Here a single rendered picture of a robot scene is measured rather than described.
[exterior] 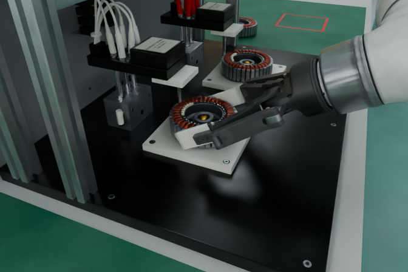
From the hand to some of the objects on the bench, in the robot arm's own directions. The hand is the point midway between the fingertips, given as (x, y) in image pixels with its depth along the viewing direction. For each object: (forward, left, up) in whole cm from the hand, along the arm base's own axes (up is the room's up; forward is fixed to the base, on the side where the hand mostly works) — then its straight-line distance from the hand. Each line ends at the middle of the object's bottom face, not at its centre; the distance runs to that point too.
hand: (204, 119), depth 56 cm
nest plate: (-4, -24, -5) cm, 24 cm away
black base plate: (-1, -12, -7) cm, 14 cm away
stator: (0, 0, -2) cm, 2 cm away
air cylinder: (+10, -26, -6) cm, 28 cm away
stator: (-4, -24, -4) cm, 24 cm away
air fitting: (+14, +2, -2) cm, 14 cm away
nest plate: (0, 0, -3) cm, 3 cm away
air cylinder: (+14, -2, -4) cm, 15 cm away
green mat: (+9, -79, -12) cm, 80 cm away
